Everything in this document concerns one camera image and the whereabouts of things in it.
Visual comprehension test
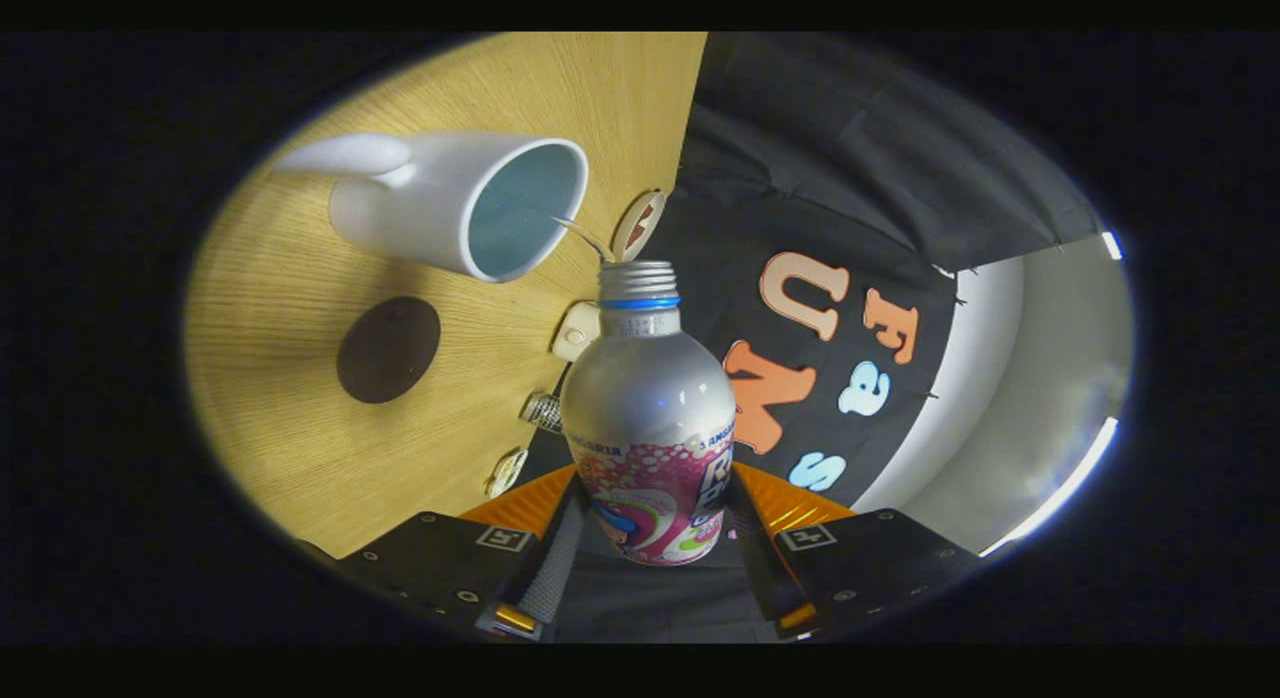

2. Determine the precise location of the wooden table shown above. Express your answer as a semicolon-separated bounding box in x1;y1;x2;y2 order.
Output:
183;33;709;561

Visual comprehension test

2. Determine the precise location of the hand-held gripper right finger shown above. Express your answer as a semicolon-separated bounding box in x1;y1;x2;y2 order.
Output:
725;461;986;634

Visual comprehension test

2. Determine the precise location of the clear juice stream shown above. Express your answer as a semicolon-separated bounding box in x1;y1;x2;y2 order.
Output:
545;210;613;264

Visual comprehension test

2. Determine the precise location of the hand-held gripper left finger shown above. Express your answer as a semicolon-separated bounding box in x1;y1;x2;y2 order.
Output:
335;463;591;641

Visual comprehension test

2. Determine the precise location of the white toaster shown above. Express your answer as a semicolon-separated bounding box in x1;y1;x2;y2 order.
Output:
551;300;603;363

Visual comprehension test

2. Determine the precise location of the small plate with red food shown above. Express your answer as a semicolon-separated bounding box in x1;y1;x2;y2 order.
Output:
611;189;668;263

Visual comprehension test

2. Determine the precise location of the black backdrop cloth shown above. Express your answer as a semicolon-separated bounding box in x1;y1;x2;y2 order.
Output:
545;33;1101;644

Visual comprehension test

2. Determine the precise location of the silver juice bottle pink label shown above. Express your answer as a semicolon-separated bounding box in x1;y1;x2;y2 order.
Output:
560;260;737;567

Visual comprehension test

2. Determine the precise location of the white cup blue inside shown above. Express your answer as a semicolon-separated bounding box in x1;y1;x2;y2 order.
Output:
275;130;591;284

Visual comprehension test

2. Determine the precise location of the dark brown round coaster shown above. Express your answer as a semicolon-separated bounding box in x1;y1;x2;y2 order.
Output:
336;296;442;405

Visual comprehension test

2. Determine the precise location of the white divided tray with food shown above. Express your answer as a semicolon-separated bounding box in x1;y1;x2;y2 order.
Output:
487;448;529;499

